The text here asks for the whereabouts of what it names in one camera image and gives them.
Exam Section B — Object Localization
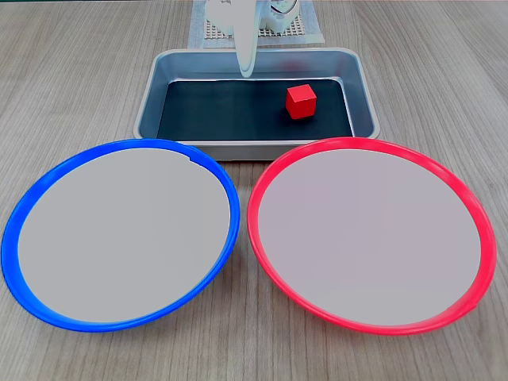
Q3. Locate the red cube block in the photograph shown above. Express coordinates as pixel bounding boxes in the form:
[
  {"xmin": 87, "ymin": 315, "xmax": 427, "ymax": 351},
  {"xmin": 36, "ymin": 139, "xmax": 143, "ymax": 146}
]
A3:
[{"xmin": 285, "ymin": 83, "xmax": 318, "ymax": 120}]

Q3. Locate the black tray liner mat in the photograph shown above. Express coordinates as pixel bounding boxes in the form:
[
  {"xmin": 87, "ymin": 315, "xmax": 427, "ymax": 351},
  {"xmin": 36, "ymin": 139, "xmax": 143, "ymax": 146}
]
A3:
[{"xmin": 156, "ymin": 77, "xmax": 356, "ymax": 142}]

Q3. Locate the silver metal tray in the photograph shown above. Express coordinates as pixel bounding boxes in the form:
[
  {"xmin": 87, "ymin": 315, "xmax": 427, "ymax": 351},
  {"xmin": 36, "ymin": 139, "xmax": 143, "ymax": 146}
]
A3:
[{"xmin": 133, "ymin": 47, "xmax": 381, "ymax": 162}]

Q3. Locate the blue rimmed dish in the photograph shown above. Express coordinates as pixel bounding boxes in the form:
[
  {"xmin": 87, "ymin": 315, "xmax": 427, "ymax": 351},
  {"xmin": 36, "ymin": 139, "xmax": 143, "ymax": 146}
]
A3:
[{"xmin": 0, "ymin": 137, "xmax": 242, "ymax": 333}]

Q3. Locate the red rimmed dish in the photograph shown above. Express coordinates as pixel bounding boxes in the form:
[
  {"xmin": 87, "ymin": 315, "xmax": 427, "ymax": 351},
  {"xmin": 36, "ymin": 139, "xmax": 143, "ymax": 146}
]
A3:
[{"xmin": 246, "ymin": 136, "xmax": 498, "ymax": 337}]

